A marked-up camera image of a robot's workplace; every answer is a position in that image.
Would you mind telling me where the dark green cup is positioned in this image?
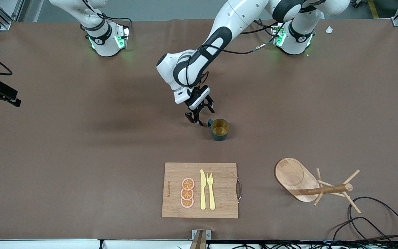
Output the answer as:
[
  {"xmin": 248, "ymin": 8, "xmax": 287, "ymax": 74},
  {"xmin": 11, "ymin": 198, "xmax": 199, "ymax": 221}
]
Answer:
[{"xmin": 207, "ymin": 119, "xmax": 230, "ymax": 142}]

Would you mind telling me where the wooden cup rack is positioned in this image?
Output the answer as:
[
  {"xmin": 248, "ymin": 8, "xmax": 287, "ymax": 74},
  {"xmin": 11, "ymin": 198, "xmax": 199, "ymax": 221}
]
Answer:
[{"xmin": 274, "ymin": 158, "xmax": 362, "ymax": 214}]

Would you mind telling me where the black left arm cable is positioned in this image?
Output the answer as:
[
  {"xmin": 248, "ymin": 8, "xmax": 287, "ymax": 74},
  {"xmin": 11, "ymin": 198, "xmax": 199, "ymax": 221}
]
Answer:
[{"xmin": 185, "ymin": 19, "xmax": 284, "ymax": 90}]

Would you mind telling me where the yellow plastic knife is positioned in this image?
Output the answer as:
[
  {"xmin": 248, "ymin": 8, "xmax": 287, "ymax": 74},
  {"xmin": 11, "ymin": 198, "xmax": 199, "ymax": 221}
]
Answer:
[{"xmin": 200, "ymin": 169, "xmax": 207, "ymax": 210}]

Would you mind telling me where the black base cable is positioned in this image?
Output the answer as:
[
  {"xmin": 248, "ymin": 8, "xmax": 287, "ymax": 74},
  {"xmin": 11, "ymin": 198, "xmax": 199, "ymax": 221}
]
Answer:
[
  {"xmin": 97, "ymin": 13, "xmax": 132, "ymax": 28},
  {"xmin": 253, "ymin": 18, "xmax": 276, "ymax": 37}
]

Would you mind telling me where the bamboo cutting board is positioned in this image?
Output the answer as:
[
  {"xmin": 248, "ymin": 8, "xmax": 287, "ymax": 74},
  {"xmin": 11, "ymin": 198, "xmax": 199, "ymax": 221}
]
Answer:
[{"xmin": 162, "ymin": 163, "xmax": 242, "ymax": 219}]

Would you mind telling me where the brown wooden post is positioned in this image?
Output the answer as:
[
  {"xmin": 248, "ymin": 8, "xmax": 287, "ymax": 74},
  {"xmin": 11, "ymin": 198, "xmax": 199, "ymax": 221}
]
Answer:
[{"xmin": 189, "ymin": 230, "xmax": 207, "ymax": 249}]

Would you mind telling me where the white table edge rail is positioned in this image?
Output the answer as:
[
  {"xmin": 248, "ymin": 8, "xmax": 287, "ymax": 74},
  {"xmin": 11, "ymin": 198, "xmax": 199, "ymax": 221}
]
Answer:
[{"xmin": 0, "ymin": 239, "xmax": 398, "ymax": 249}]

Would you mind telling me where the black right base cable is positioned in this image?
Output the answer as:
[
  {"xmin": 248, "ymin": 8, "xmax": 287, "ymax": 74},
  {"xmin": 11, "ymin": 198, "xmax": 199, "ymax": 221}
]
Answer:
[{"xmin": 97, "ymin": 13, "xmax": 132, "ymax": 28}]

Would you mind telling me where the brown table cover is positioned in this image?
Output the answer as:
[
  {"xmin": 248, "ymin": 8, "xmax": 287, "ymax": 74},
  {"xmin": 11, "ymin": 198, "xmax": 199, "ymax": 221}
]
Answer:
[{"xmin": 0, "ymin": 18, "xmax": 398, "ymax": 240}]

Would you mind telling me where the black left base cable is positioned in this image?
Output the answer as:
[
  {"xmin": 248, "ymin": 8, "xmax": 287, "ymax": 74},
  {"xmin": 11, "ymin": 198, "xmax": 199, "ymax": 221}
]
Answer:
[{"xmin": 253, "ymin": 18, "xmax": 276, "ymax": 37}]

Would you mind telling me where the grey metal bracket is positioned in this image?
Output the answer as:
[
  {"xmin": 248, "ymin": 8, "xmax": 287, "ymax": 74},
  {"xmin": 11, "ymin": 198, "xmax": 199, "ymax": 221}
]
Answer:
[{"xmin": 192, "ymin": 229, "xmax": 211, "ymax": 240}]

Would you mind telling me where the yellow plastic fork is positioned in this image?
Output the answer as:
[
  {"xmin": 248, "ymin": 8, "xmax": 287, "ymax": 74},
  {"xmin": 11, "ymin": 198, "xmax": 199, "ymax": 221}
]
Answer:
[{"xmin": 207, "ymin": 172, "xmax": 216, "ymax": 211}]

